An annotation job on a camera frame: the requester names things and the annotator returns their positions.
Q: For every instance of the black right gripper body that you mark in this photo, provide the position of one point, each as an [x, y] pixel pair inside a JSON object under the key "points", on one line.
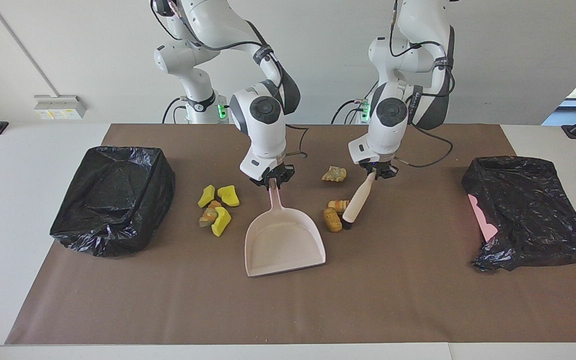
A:
{"points": [[280, 172]]}

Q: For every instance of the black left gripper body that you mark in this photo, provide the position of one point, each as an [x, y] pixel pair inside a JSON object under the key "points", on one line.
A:
{"points": [[383, 166]]}

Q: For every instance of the pale green bread piece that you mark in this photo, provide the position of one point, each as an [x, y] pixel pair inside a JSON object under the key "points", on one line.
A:
{"points": [[334, 174]]}

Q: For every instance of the beige plastic dustpan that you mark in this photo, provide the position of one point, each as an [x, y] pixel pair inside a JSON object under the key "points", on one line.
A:
{"points": [[283, 245]]}

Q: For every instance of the brown crumbly bread piece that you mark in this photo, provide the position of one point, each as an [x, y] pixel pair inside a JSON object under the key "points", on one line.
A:
{"points": [[332, 221]]}

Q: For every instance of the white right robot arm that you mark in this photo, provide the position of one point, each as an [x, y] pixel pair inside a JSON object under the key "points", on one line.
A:
{"points": [[265, 135]]}

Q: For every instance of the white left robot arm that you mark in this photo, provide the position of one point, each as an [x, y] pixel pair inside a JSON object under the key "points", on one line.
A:
{"points": [[388, 135]]}

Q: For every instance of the pink plastic bin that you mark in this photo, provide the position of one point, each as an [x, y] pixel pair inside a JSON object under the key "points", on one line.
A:
{"points": [[483, 220]]}

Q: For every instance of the black bag lined bin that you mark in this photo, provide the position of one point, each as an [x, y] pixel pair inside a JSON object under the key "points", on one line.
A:
{"points": [[133, 220]]}

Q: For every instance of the black crumpled trash bag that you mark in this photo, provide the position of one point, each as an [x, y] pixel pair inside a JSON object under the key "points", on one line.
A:
{"points": [[533, 215]]}

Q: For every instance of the brown paper table mat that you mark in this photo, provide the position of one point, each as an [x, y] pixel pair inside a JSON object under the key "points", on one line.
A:
{"points": [[393, 300]]}

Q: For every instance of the white wall socket box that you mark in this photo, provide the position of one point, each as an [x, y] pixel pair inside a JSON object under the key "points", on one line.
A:
{"points": [[60, 106]]}

